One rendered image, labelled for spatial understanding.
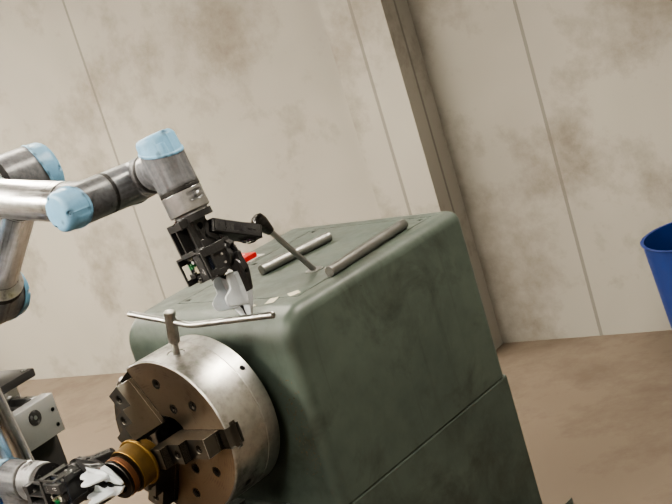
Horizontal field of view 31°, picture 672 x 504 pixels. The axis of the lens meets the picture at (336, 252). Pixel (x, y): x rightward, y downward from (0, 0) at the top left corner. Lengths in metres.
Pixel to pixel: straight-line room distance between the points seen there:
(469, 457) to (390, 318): 0.38
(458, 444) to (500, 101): 2.81
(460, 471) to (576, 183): 2.73
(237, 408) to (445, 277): 0.59
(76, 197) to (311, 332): 0.49
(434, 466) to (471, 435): 0.14
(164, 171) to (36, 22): 4.55
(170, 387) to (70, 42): 4.40
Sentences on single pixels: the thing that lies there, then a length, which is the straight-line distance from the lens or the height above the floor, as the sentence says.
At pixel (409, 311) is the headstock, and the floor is 1.12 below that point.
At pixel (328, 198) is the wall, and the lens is 5.78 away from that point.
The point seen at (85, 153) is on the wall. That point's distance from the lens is 6.66.
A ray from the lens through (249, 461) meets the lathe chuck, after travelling 2.26.
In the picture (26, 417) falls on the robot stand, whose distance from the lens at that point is 2.74.
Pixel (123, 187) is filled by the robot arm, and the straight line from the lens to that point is 2.19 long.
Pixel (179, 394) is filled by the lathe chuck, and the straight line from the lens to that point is 2.25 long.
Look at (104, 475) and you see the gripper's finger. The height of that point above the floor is 1.10.
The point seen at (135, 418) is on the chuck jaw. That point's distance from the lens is 2.29.
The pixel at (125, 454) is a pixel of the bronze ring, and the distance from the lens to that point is 2.23.
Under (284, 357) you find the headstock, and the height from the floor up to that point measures 1.17.
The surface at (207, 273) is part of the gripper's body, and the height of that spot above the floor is 1.38.
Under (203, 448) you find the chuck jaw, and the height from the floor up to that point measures 1.09.
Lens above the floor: 1.82
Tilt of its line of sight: 13 degrees down
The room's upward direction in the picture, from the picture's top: 17 degrees counter-clockwise
